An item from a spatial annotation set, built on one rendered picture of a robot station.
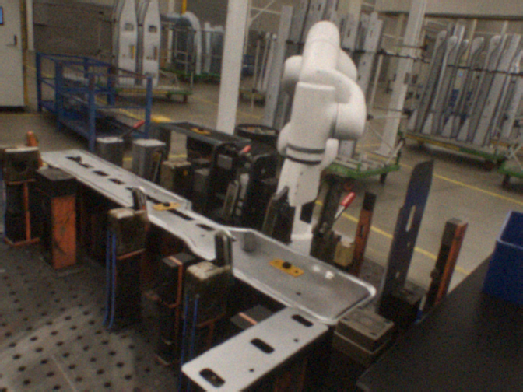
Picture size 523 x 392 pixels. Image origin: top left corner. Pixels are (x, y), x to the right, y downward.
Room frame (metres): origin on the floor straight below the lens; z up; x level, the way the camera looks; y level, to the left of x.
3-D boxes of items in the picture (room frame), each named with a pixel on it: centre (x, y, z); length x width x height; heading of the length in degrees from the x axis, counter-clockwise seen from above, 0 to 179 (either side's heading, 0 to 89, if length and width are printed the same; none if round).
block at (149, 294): (1.26, 0.27, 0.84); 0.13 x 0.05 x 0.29; 141
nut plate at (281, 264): (0.96, -0.08, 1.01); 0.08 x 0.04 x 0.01; 51
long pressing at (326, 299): (1.26, 0.30, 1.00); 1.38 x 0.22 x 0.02; 51
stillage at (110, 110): (5.95, 2.28, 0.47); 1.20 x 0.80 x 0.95; 43
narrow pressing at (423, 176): (0.78, -0.28, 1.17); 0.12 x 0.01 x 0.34; 141
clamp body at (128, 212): (1.07, 0.34, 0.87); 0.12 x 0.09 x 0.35; 141
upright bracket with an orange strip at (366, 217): (1.01, -0.26, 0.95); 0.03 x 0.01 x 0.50; 51
